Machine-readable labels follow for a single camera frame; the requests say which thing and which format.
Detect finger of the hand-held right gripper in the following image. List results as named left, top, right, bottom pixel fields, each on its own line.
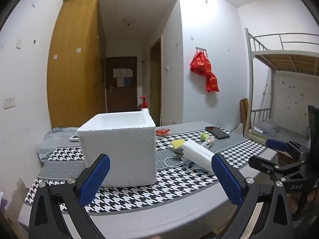
left=249, top=156, right=308, bottom=180
left=265, top=139, right=311, bottom=161

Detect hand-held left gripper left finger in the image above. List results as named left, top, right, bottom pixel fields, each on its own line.
left=29, top=154, right=110, bottom=239

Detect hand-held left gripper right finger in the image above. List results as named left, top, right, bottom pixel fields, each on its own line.
left=211, top=153, right=293, bottom=239

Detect white foam box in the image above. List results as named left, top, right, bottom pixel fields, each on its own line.
left=77, top=112, right=157, bottom=187

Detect green snack packet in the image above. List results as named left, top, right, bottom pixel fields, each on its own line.
left=200, top=132, right=215, bottom=145

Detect yellow sponge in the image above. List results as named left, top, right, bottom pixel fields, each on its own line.
left=171, top=139, right=186, bottom=150

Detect grey bedding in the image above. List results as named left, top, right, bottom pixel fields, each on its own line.
left=253, top=121, right=281, bottom=136

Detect wooden boards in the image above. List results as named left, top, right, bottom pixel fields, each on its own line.
left=240, top=99, right=249, bottom=137

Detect black smartphone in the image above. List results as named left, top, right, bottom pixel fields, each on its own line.
left=205, top=126, right=230, bottom=140

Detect crumpled grey cloth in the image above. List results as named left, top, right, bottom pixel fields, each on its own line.
left=37, top=127, right=81, bottom=162

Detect metal bunk bed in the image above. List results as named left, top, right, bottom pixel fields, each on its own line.
left=244, top=27, right=319, bottom=150

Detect dark brown door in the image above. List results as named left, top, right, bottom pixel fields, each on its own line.
left=106, top=56, right=138, bottom=113

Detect red plastic bag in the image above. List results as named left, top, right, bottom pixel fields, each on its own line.
left=190, top=52, right=212, bottom=76
left=206, top=72, right=220, bottom=93

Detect white pump bottle red cap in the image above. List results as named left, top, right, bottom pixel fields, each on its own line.
left=139, top=96, right=150, bottom=114

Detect wooden wardrobe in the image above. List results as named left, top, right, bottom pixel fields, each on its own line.
left=47, top=0, right=107, bottom=128

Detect light wooden side door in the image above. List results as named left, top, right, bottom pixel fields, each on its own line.
left=150, top=37, right=163, bottom=127

